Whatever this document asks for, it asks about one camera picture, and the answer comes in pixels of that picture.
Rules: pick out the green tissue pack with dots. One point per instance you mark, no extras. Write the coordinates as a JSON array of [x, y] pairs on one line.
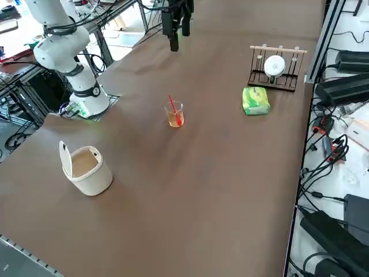
[[255, 101]]

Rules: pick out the white cup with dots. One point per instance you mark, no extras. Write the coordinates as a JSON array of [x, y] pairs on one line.
[[274, 66]]

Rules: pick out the aluminium frame post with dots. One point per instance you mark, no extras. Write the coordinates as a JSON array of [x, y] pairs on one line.
[[323, 43]]

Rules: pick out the black power adapter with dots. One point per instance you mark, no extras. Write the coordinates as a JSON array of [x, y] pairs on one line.
[[343, 89], [331, 236], [357, 213], [353, 60]]

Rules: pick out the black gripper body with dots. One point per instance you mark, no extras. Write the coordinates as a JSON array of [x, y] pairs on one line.
[[180, 4]]

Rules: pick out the aluminium table edge rail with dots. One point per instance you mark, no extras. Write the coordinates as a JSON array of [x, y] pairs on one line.
[[29, 255]]

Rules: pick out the clear measuring cup orange liquid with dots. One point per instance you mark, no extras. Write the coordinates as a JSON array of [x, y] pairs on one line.
[[173, 119]]

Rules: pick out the beige bin with flip lid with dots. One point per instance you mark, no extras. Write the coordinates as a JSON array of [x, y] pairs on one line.
[[92, 179]]

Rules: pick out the black orange connector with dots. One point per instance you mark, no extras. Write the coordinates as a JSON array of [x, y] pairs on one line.
[[321, 125]]

